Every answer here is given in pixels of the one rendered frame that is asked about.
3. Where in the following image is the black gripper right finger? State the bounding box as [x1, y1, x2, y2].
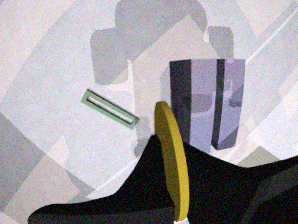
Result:
[182, 141, 298, 224]

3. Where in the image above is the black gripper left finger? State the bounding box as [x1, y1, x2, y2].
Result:
[28, 135, 176, 224]

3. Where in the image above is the gold coin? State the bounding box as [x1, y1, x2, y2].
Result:
[153, 101, 190, 221]

